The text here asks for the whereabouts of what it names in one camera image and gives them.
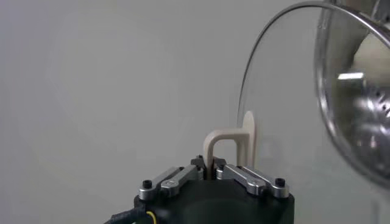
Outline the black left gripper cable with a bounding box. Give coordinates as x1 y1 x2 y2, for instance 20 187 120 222
103 206 158 224

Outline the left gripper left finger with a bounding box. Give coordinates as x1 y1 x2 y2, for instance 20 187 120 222
138 155 205 201

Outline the perforated steel steamer basket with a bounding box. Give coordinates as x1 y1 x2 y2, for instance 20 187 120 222
313 0 390 189

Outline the glass lid with cream handle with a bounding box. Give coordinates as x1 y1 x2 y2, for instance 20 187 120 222
202 0 390 224

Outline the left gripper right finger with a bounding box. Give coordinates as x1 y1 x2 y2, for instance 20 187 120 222
213 156 290 199

